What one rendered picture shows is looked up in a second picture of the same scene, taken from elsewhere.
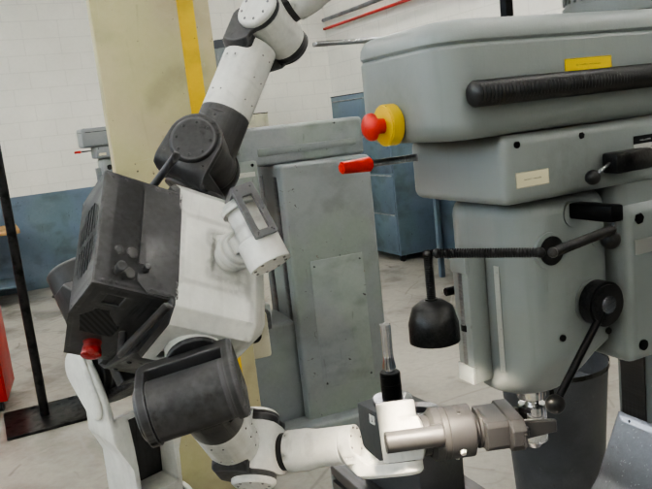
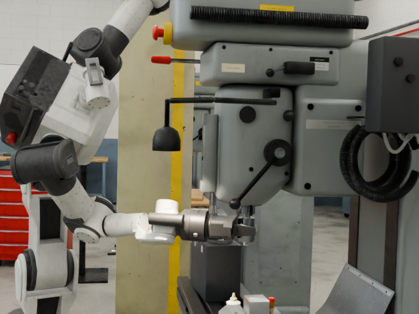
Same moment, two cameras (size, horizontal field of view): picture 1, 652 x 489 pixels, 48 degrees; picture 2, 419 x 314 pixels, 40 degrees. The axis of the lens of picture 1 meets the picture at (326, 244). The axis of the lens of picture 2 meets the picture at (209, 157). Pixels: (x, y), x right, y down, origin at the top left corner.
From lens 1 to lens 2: 79 cm
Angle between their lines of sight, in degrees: 16
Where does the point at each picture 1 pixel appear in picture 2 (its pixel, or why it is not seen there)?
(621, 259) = (297, 130)
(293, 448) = (110, 220)
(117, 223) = (29, 70)
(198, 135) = (91, 38)
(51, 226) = not seen: hidden behind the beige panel
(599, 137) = (284, 52)
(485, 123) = (202, 31)
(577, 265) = (267, 128)
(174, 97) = (164, 53)
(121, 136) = (126, 73)
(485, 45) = not seen: outside the picture
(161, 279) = (42, 101)
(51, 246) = not seen: hidden behind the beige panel
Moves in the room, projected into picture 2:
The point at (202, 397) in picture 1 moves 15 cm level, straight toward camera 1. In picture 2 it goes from (42, 159) to (19, 162)
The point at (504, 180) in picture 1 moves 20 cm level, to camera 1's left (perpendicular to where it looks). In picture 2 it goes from (214, 66) to (139, 66)
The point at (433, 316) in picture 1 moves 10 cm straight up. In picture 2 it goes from (161, 133) to (161, 93)
